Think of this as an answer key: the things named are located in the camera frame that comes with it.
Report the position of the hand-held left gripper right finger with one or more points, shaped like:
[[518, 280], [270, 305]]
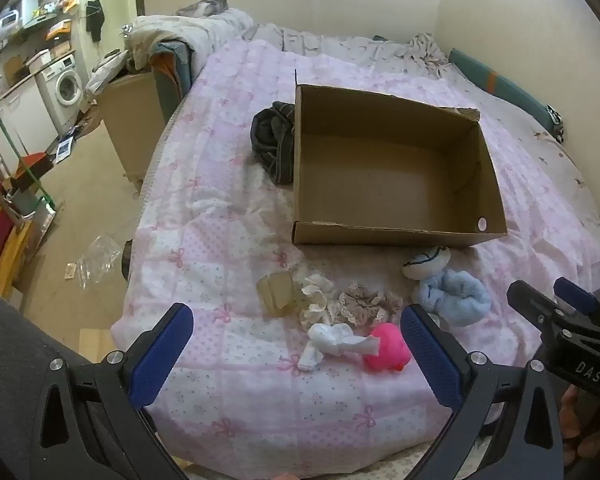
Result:
[[430, 357]]

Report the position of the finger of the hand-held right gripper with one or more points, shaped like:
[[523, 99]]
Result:
[[575, 294], [532, 307]]

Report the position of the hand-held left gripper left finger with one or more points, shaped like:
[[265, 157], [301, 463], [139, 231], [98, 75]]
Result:
[[160, 357]]

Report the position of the blue and white plush toy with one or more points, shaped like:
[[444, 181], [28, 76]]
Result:
[[460, 295]]

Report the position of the white sock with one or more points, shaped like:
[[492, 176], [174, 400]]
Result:
[[325, 337]]

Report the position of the clear plastic bag with toy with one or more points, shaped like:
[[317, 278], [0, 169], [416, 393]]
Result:
[[277, 294]]

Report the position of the brown cardboard box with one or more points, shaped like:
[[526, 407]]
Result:
[[380, 175]]

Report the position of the person's right hand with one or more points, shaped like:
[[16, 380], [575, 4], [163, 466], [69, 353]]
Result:
[[575, 415]]

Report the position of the pink rubber toy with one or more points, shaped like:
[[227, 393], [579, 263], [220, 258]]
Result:
[[387, 345]]

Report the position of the empty clear plastic bag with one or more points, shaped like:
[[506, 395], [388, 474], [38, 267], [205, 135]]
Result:
[[97, 260]]

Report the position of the pink bow print blanket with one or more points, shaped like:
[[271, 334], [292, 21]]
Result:
[[220, 210]]

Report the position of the white floral bed sheet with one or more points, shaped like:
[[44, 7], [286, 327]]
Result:
[[530, 125]]

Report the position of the teal pillow orange stripe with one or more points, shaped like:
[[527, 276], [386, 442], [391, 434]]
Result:
[[505, 82]]

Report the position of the white floor scale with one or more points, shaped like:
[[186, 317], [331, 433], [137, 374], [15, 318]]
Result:
[[65, 148]]

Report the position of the red brown box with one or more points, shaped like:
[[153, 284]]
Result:
[[32, 164]]

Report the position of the beige bedside cabinet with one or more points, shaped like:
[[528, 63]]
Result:
[[127, 125]]

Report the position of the dark folded jeans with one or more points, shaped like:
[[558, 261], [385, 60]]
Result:
[[270, 135]]

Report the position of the crumpled floral cloth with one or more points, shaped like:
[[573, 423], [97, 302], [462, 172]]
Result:
[[427, 50]]

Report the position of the white washing machine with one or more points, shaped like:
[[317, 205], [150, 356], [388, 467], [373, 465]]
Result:
[[67, 87]]

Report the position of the folded teal orange blanket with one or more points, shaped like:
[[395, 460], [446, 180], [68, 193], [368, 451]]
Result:
[[172, 70]]

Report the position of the white bundle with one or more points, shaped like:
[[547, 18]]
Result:
[[102, 70]]

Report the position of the grey printed quilt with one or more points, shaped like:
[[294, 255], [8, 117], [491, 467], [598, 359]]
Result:
[[190, 35]]

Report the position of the black hanging garment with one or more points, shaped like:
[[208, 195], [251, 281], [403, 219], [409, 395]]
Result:
[[95, 17]]

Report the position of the grey patterned pillow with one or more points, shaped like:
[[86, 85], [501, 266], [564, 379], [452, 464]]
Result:
[[202, 7]]

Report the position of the white microwave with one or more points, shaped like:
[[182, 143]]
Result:
[[7, 19]]

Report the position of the white wall appliance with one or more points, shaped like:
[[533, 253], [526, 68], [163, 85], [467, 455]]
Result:
[[29, 10]]

